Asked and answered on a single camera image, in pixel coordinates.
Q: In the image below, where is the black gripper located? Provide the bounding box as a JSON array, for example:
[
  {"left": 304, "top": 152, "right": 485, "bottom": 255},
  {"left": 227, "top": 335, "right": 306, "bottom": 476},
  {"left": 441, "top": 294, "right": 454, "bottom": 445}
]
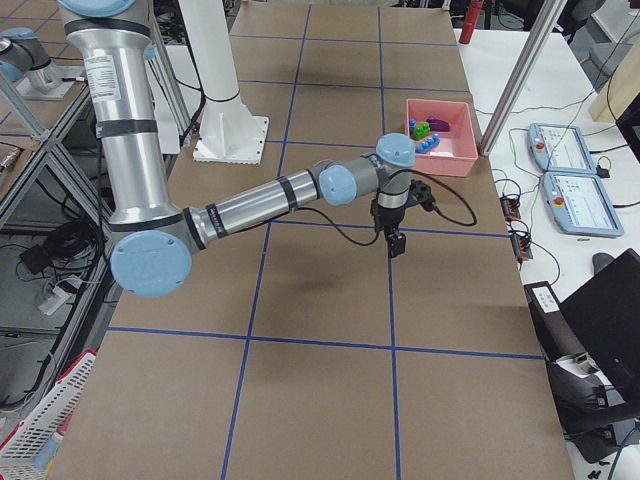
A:
[{"left": 373, "top": 192, "right": 408, "bottom": 258}]

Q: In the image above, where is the long blue block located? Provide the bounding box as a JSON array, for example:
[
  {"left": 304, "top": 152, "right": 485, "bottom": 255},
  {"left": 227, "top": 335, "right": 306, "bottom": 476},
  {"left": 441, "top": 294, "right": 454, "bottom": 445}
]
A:
[{"left": 415, "top": 134, "right": 440, "bottom": 155}]

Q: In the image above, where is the green block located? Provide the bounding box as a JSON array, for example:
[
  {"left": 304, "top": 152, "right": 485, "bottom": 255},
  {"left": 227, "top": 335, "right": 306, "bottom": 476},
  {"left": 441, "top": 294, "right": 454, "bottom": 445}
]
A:
[{"left": 410, "top": 121, "right": 431, "bottom": 141}]

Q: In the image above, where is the purple block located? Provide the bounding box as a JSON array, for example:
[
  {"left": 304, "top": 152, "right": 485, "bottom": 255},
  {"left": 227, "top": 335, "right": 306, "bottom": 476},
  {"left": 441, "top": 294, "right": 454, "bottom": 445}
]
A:
[{"left": 426, "top": 116, "right": 451, "bottom": 132}]

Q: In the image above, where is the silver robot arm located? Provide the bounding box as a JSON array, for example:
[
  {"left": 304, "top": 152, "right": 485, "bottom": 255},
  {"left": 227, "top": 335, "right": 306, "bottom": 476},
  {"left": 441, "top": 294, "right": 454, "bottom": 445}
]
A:
[{"left": 59, "top": 1, "right": 415, "bottom": 297}]

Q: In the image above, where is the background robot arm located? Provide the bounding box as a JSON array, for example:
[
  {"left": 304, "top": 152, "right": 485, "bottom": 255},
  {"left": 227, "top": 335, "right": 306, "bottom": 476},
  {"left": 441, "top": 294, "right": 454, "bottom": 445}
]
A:
[{"left": 1, "top": 27, "right": 61, "bottom": 92}]

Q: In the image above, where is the pink plastic box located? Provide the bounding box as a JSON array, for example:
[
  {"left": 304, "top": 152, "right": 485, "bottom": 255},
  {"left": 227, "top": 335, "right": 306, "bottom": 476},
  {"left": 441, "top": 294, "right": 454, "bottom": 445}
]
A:
[{"left": 405, "top": 99, "right": 478, "bottom": 177}]

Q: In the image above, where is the upper teach pendant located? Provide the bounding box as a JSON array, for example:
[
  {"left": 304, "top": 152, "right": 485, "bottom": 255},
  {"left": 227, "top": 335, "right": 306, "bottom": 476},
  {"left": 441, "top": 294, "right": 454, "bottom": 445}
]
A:
[{"left": 528, "top": 123, "right": 596, "bottom": 174}]

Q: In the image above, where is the teach pendant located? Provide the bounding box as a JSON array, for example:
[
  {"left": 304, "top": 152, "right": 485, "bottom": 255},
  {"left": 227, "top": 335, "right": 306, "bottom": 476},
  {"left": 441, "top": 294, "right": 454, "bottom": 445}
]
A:
[
  {"left": 542, "top": 171, "right": 624, "bottom": 238},
  {"left": 528, "top": 123, "right": 596, "bottom": 174}
]

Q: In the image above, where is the lower teach pendant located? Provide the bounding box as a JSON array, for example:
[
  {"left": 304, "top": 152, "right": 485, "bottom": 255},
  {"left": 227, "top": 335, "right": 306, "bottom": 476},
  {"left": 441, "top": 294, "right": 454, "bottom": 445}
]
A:
[{"left": 542, "top": 171, "right": 624, "bottom": 238}]

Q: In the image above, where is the black laptop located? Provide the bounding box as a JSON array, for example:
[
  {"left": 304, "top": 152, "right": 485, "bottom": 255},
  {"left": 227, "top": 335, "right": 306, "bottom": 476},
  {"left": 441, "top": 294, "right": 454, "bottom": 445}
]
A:
[{"left": 560, "top": 248, "right": 639, "bottom": 400}]

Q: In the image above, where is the red bottle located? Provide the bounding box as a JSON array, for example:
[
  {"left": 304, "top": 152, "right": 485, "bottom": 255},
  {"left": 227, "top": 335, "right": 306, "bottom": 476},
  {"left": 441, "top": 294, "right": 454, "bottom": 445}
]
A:
[{"left": 459, "top": 0, "right": 484, "bottom": 45}]

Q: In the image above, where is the white plastic basket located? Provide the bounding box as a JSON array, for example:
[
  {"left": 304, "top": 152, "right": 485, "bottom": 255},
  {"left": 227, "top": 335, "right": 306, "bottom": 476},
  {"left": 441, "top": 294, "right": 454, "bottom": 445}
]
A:
[{"left": 1, "top": 350, "right": 97, "bottom": 479}]

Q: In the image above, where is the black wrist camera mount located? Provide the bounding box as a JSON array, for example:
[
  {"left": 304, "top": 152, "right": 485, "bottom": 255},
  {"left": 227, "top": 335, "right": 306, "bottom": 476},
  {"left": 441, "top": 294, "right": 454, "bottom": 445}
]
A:
[{"left": 405, "top": 180, "right": 436, "bottom": 212}]

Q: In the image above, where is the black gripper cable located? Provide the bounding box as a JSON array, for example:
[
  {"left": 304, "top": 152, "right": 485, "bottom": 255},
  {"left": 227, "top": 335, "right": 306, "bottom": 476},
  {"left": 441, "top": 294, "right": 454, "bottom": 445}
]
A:
[{"left": 294, "top": 172, "right": 478, "bottom": 247}]

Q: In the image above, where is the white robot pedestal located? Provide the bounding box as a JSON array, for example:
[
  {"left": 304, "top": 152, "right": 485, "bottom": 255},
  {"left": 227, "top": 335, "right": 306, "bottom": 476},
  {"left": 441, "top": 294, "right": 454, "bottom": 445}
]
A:
[{"left": 141, "top": 0, "right": 270, "bottom": 165}]

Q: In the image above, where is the aluminium frame post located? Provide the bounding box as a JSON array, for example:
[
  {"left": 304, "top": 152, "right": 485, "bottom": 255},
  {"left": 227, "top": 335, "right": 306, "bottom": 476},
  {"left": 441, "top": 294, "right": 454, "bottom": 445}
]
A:
[{"left": 479, "top": 0, "right": 566, "bottom": 156}]

